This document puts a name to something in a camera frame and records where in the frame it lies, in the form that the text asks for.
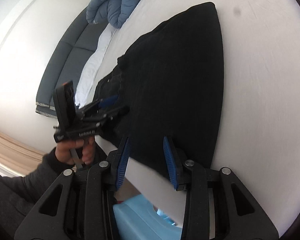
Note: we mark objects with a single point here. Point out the light blue plastic stool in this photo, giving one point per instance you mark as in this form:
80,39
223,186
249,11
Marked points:
137,220

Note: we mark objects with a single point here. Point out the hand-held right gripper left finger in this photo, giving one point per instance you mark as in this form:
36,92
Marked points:
122,165

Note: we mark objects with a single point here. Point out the person's left forearm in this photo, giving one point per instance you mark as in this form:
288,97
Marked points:
35,180

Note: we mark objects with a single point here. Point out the black pants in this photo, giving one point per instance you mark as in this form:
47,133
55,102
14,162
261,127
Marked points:
170,80

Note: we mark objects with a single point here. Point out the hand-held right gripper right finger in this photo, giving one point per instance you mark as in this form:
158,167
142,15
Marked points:
170,165

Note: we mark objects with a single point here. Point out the white pillow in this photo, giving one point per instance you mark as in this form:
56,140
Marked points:
92,70

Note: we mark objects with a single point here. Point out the rolled blue duvet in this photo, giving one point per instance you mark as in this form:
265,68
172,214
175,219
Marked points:
115,2

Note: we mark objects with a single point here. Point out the person's left hand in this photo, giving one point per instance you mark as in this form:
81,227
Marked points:
63,153

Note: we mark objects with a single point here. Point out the grey padded headboard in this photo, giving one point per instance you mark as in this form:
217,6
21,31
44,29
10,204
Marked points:
65,62

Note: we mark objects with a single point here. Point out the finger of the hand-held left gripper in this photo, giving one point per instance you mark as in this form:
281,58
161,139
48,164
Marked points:
110,113
107,100

